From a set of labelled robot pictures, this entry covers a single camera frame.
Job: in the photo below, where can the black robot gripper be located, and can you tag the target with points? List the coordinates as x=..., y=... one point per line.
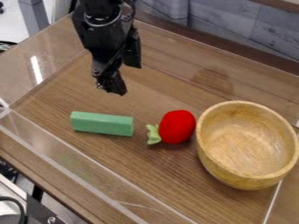
x=110, y=37

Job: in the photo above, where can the green foam block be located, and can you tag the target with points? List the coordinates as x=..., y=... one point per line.
x=102, y=123

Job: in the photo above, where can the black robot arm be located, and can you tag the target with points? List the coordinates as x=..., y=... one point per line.
x=104, y=26

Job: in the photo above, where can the brown wooden bowl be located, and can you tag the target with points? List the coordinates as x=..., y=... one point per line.
x=247, y=144

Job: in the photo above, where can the red plush strawberry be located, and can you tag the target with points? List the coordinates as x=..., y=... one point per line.
x=175, y=128

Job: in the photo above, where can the clear acrylic tray wall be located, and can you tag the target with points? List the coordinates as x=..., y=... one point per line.
x=114, y=179

